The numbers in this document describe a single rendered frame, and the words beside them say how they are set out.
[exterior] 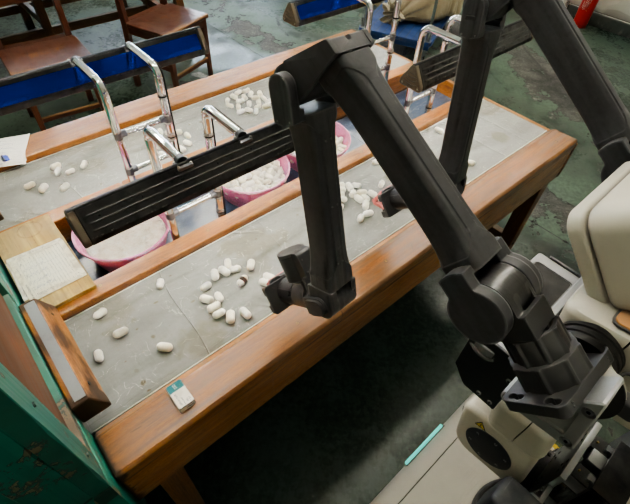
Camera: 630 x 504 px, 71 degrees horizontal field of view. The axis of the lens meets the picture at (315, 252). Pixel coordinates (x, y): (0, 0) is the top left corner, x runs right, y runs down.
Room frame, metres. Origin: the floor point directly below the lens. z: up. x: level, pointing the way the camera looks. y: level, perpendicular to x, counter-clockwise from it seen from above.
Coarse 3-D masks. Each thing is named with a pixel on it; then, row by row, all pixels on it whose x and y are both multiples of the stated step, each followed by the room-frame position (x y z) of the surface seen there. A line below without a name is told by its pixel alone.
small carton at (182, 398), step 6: (174, 384) 0.39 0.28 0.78; (180, 384) 0.40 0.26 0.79; (168, 390) 0.38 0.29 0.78; (174, 390) 0.38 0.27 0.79; (180, 390) 0.38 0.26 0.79; (186, 390) 0.38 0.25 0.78; (174, 396) 0.37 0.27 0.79; (180, 396) 0.37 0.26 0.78; (186, 396) 0.37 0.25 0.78; (192, 396) 0.37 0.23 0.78; (174, 402) 0.36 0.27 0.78; (180, 402) 0.36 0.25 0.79; (186, 402) 0.36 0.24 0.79; (192, 402) 0.36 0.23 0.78; (180, 408) 0.34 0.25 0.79; (186, 408) 0.35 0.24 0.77
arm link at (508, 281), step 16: (480, 272) 0.36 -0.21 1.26; (496, 272) 0.35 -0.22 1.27; (512, 272) 0.35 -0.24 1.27; (496, 288) 0.32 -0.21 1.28; (512, 288) 0.32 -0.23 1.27; (528, 288) 0.33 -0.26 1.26; (512, 304) 0.30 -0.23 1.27; (528, 304) 0.32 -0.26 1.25; (544, 304) 0.32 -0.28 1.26; (528, 320) 0.29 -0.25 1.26; (544, 320) 0.30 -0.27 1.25; (512, 336) 0.29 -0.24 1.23; (528, 336) 0.28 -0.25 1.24
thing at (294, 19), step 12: (300, 0) 1.66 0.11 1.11; (312, 0) 1.69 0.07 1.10; (324, 0) 1.73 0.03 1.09; (336, 0) 1.76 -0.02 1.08; (348, 0) 1.80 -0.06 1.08; (372, 0) 1.87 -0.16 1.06; (384, 0) 1.92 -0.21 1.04; (288, 12) 1.64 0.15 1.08; (300, 12) 1.64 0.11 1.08; (312, 12) 1.67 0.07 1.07; (324, 12) 1.71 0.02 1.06; (336, 12) 1.74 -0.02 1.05; (300, 24) 1.62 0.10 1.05
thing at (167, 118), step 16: (128, 48) 1.21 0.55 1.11; (80, 64) 1.09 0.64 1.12; (96, 80) 1.02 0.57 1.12; (160, 80) 1.11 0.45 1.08; (160, 96) 1.11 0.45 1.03; (112, 112) 1.01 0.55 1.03; (112, 128) 1.00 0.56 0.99; (176, 144) 1.11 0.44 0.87; (128, 160) 1.01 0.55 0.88; (160, 160) 1.08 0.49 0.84; (128, 176) 1.00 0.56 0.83
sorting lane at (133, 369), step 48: (432, 144) 1.40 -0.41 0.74; (480, 144) 1.43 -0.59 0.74; (240, 240) 0.86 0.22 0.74; (288, 240) 0.87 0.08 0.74; (144, 288) 0.67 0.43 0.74; (192, 288) 0.68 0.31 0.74; (240, 288) 0.69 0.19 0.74; (96, 336) 0.52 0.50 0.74; (144, 336) 0.53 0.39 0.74; (192, 336) 0.54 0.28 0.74; (144, 384) 0.41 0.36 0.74
